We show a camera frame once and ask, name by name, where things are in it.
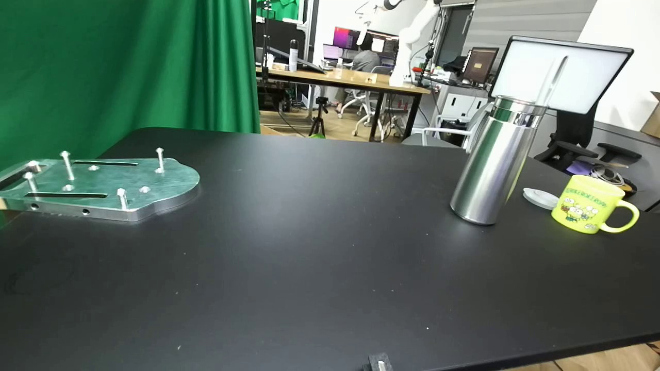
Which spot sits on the white bottle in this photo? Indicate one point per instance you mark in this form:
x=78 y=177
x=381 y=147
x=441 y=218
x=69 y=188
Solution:
x=293 y=58

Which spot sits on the stainless steel flask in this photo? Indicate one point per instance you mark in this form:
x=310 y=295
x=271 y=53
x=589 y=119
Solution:
x=487 y=177

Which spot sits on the small black tripod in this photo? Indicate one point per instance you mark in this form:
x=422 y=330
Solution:
x=319 y=124

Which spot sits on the wooden background table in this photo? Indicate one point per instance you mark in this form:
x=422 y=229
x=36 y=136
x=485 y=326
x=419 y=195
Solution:
x=344 y=79

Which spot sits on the white chair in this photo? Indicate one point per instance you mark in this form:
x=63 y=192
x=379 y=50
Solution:
x=441 y=130

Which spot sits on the seated background person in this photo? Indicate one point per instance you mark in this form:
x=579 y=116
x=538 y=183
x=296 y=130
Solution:
x=365 y=61

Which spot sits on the pink screen monitor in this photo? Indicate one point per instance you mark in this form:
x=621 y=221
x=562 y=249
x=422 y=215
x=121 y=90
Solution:
x=346 y=38

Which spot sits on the white drawer cabinet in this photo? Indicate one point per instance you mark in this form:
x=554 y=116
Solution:
x=456 y=103

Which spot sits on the black bulky background equipment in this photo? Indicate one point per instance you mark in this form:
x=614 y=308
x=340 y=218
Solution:
x=279 y=38

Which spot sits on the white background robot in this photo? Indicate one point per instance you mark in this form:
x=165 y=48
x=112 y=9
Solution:
x=416 y=42

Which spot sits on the upright steel bolt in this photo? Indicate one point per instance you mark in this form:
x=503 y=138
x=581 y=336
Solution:
x=34 y=166
x=32 y=181
x=66 y=166
x=159 y=159
x=122 y=198

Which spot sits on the green hanging cloth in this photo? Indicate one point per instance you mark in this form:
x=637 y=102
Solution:
x=279 y=9

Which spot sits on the dark brown framed screen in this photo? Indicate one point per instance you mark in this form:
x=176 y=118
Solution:
x=479 y=64

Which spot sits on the tall dark background monitor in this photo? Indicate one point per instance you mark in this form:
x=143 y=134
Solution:
x=452 y=33

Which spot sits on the small white oval lid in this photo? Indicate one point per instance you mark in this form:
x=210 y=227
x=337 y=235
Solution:
x=540 y=198

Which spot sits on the black monitor stand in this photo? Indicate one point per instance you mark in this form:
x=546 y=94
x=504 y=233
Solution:
x=575 y=127

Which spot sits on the yellow green printed mug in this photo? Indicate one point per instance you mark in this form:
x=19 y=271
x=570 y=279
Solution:
x=584 y=207

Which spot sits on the green curtain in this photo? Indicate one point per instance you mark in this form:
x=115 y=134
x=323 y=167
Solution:
x=105 y=69

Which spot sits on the large white screen monitor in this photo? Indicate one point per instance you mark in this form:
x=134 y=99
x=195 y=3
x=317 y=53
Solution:
x=591 y=75

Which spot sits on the brown cardboard box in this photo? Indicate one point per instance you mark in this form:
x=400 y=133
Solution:
x=653 y=119

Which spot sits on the metal base plate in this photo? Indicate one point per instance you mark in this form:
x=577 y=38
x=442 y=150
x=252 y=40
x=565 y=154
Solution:
x=165 y=181

